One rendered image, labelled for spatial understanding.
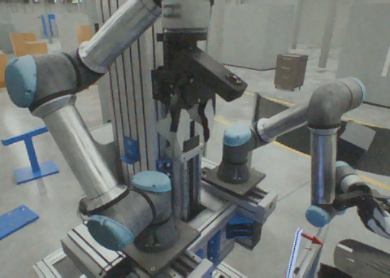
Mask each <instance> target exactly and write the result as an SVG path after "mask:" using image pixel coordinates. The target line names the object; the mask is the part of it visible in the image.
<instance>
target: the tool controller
mask: <svg viewBox="0 0 390 278"><path fill-rule="evenodd" d="M375 134H376V131H374V130H373V129H369V128H367V127H366V126H364V125H360V124H358V123H356V122H354V121H352V122H351V123H350V125H349V126H348V127H347V128H344V129H343V130H342V135H341V136H340V137H339V138H338V141H337V142H336V162H339V161H341V162H346V163H347V164H348V165H349V166H350V167H352V168H353V170H354V171H355V172H356V173H358V171H357V170H355V168H356V167H357V165H358V164H359V163H360V162H361V161H362V158H363V157H364V156H365V155H366V152H367V150H368V149H369V147H370V144H371V142H372V141H373V138H374V136H375Z"/></svg>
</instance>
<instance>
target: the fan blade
mask: <svg viewBox="0 0 390 278"><path fill-rule="evenodd" d="M338 244H341V245H343V246H345V247H349V248H350V249H351V250H353V251H352V252H351V251H348V250H346V249H344V248H342V247H339V246H337V245H336V248H335V249H334V252H333V263H334V266H335V267H337V268H338V269H339V270H340V271H343V272H344V273H345V274H347V275H349V276H352V277H353V278H390V254H389V253H388V252H385V251H382V250H380V249H377V248H376V247H373V246H370V245H367V244H365V243H361V242H360V241H357V240H354V239H344V240H341V241H340V242H339V243H338ZM345 255H348V256H349V257H350V258H353V259H356V260H357V264H355V263H351V262H350V261H349V260H347V259H344V256H345Z"/></svg>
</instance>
